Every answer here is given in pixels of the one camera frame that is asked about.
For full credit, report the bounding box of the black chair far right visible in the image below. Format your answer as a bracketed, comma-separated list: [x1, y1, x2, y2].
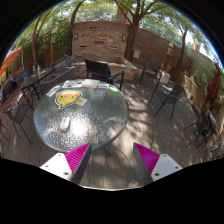
[192, 110, 218, 147]

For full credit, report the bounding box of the black chair back right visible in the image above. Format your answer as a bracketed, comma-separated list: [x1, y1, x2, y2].
[140, 59, 162, 82]

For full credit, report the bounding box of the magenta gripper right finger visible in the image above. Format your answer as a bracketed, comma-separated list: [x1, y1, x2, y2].
[133, 143, 182, 186]

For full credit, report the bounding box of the black chair left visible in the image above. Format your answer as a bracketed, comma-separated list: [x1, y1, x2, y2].
[3, 98, 33, 141]

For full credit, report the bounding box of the white box on table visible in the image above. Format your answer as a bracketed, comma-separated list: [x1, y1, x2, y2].
[82, 79, 100, 88]

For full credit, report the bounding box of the orange umbrella canopy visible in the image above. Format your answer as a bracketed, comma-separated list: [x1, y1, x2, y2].
[0, 47, 23, 77]

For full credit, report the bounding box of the green small object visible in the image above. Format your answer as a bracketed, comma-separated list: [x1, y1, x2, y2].
[108, 87, 119, 93]

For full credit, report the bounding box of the black chair right middle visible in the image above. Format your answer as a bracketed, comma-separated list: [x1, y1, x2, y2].
[152, 84, 185, 111]

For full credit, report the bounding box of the paper sheet on table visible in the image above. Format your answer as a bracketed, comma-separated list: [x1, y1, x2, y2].
[62, 80, 82, 88]

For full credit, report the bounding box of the black patio chair behind table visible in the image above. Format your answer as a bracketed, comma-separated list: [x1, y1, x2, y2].
[85, 59, 124, 88]

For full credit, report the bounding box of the round glass patio table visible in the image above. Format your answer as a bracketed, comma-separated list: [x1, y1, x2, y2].
[34, 82, 129, 152]

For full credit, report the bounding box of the closed dark red umbrella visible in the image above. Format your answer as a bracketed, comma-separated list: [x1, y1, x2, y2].
[205, 63, 220, 109]

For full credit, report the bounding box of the yellow duck mouse pad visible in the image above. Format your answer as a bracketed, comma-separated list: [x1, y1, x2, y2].
[55, 90, 82, 109]

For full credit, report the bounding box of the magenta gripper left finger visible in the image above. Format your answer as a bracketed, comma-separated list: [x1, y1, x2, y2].
[41, 143, 92, 184]

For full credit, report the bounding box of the large tree trunk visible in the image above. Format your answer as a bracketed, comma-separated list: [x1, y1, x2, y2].
[114, 0, 158, 61]

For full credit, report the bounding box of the white computer mouse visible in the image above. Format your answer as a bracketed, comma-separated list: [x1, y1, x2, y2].
[60, 117, 70, 131]

